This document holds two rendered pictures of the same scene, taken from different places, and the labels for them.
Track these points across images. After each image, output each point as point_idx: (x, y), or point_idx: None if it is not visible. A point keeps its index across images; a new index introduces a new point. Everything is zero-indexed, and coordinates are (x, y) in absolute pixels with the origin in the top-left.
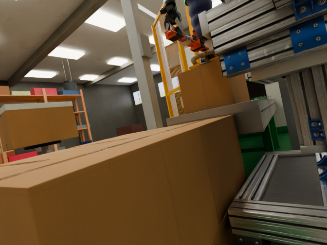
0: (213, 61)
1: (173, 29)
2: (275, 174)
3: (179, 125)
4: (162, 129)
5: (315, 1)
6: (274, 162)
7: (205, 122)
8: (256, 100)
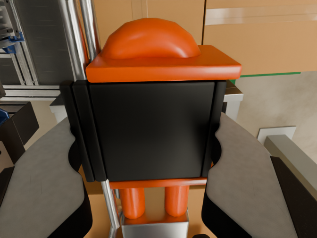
0: (100, 192)
1: (104, 59)
2: (59, 18)
3: (174, 17)
4: (208, 0)
5: None
6: (69, 53)
7: None
8: (51, 104)
